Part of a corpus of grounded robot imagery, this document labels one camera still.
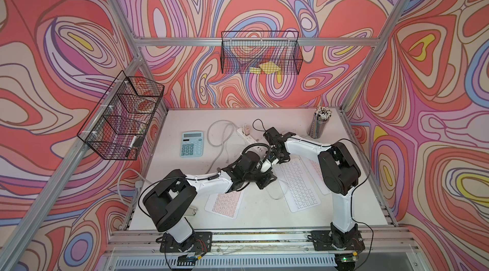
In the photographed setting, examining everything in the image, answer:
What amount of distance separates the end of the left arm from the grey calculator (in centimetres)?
38

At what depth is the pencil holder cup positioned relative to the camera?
95 cm

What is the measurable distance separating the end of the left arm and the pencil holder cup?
419 mm

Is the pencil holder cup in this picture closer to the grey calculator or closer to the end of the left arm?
the end of the left arm

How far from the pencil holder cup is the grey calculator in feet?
2.03

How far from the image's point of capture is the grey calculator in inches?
39.6

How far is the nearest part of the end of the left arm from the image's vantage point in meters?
0.68
